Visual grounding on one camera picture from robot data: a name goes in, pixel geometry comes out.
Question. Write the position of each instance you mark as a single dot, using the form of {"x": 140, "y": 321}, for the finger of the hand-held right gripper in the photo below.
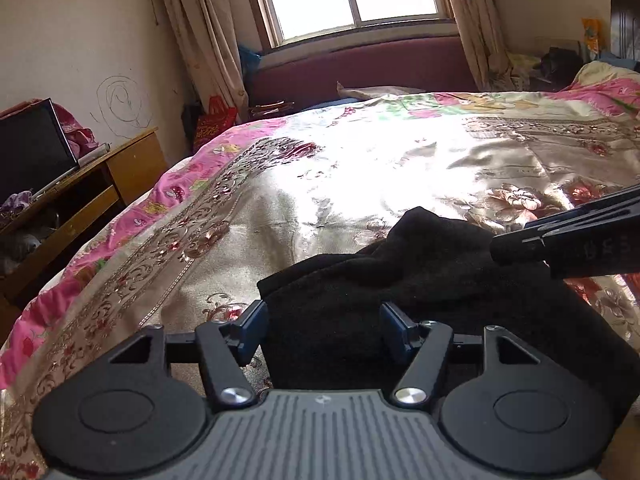
{"x": 580, "y": 217}
{"x": 515, "y": 249}

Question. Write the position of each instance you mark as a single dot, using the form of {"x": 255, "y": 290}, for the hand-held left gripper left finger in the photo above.
{"x": 252, "y": 332}

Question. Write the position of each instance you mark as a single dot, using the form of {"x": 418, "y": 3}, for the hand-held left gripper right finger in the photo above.
{"x": 393, "y": 334}

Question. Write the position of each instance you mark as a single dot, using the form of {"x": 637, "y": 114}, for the black pants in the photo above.
{"x": 350, "y": 300}

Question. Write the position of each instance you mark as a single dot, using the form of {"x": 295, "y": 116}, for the black bag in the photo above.
{"x": 562, "y": 65}

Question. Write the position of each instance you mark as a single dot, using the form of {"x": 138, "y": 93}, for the cream patterned cloth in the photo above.
{"x": 522, "y": 67}

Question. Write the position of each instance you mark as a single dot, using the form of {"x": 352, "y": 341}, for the light blue cloth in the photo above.
{"x": 620, "y": 57}

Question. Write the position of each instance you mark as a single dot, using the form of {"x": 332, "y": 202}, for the floral satin blanket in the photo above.
{"x": 350, "y": 160}

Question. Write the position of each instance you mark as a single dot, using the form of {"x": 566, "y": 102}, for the yellow snack packet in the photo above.
{"x": 591, "y": 35}

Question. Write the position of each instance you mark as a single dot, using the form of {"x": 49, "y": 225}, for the dark wooden headboard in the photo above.
{"x": 625, "y": 25}

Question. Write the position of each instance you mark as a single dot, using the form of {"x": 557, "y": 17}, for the cream pillow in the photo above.
{"x": 380, "y": 92}

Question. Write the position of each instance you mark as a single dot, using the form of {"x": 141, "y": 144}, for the wooden desk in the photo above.
{"x": 135, "y": 160}

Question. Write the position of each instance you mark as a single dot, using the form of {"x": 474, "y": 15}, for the red gift bag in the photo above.
{"x": 212, "y": 125}

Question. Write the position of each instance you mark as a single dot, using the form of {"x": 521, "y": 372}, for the maroon padded bench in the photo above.
{"x": 375, "y": 65}

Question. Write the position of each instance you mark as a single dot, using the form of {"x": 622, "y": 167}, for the silver flat device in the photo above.
{"x": 92, "y": 155}

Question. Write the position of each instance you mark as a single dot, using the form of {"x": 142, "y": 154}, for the grey soft toy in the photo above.
{"x": 20, "y": 250}

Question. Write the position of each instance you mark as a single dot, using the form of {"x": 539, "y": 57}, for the pink cloth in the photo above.
{"x": 75, "y": 132}

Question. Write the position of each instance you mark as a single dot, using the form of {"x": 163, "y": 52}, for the purple cloth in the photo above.
{"x": 17, "y": 202}

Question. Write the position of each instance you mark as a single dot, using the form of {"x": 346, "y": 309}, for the blue plastic bag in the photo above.
{"x": 248, "y": 60}

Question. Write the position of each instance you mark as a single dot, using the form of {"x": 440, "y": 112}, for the black monitor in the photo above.
{"x": 30, "y": 150}

